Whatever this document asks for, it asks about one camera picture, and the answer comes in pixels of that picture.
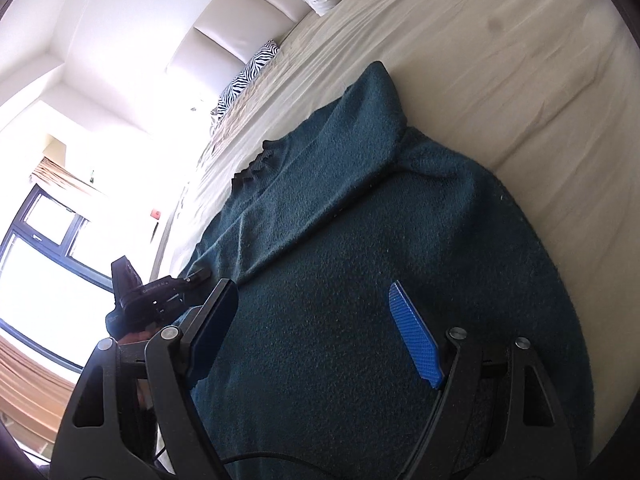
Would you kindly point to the beige bed sheet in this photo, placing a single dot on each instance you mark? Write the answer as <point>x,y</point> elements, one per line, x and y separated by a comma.
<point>544,93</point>

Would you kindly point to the dark framed window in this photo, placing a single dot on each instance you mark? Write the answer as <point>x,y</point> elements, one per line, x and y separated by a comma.
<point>51,302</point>

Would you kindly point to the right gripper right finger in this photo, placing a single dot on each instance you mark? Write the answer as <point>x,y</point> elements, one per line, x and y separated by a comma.
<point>496,414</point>

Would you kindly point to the dark teal knit sweater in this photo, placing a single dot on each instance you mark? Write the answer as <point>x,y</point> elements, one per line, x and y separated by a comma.
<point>313,379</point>

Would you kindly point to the zebra print pillow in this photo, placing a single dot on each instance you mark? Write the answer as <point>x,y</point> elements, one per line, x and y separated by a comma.
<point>251,70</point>

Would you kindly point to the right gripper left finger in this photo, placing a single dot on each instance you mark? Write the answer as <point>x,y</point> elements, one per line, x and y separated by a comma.
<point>131,415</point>

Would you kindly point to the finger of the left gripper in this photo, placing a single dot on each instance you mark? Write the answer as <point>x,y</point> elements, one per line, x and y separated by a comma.
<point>185,279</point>

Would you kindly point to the person's left hand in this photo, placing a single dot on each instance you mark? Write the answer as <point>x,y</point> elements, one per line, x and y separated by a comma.
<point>134,338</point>

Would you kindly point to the white padded headboard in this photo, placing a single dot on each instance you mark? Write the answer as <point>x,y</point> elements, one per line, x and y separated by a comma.
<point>227,34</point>

